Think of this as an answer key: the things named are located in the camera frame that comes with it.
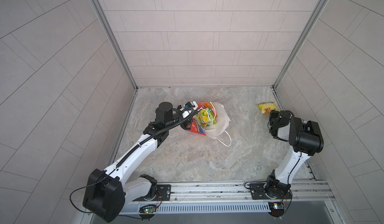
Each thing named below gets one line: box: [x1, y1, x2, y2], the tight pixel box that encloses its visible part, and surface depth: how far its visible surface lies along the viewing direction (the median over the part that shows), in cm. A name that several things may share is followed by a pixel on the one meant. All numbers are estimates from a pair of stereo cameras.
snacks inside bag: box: [194, 102, 218, 127], surface depth 88 cm
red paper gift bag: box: [189, 101, 232, 147], surface depth 87 cm
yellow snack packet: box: [256, 102, 278, 115], surface depth 100 cm
